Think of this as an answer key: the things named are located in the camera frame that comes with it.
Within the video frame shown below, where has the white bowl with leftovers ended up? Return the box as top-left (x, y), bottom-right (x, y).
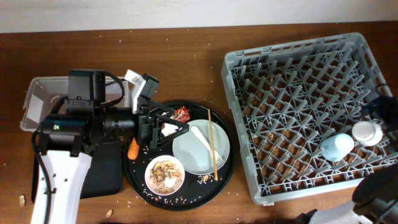
top-left (145, 155), bottom-right (185, 196)

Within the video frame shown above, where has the red snack wrapper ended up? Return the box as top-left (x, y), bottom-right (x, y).
top-left (171, 106), bottom-right (190, 123)

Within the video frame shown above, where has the peanut on table bottom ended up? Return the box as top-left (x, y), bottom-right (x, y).
top-left (106, 210), bottom-right (113, 218)

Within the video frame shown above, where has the round black tray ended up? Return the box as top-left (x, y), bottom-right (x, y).
top-left (123, 111), bottom-right (238, 211)

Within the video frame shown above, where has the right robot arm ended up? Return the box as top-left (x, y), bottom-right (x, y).
top-left (294, 164), bottom-right (397, 224)

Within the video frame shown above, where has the grey dishwasher rack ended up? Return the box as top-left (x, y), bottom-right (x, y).
top-left (221, 32), bottom-right (397, 206)

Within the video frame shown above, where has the grey plate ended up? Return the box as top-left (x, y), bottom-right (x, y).
top-left (172, 119), bottom-right (231, 175)

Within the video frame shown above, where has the peanut on table left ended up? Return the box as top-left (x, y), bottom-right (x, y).
top-left (19, 195), bottom-right (25, 207)

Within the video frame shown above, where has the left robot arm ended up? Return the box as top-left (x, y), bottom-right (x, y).
top-left (31, 70), bottom-right (189, 223)

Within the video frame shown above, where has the white plastic fork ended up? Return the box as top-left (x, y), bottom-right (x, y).
top-left (190, 125), bottom-right (224, 166)

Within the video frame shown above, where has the orange carrot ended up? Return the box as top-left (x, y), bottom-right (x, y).
top-left (127, 138), bottom-right (140, 160)

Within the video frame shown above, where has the peanut on table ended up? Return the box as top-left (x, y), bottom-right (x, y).
top-left (19, 195), bottom-right (25, 207)
top-left (106, 210), bottom-right (113, 218)

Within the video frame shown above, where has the black rectangular tray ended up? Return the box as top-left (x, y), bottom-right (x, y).
top-left (30, 141), bottom-right (124, 203)

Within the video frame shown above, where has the clear plastic bin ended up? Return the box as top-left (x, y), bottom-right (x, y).
top-left (20, 77), bottom-right (130, 132)

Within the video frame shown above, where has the white tissue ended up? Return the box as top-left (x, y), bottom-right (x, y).
top-left (161, 123), bottom-right (179, 137)

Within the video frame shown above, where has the wooden chopstick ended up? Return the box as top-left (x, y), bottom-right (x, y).
top-left (207, 108), bottom-right (218, 182)

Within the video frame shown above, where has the small white cup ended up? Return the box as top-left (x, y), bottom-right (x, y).
top-left (352, 121), bottom-right (383, 146)

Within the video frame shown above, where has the light blue cup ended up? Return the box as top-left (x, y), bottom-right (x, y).
top-left (320, 133), bottom-right (354, 162)

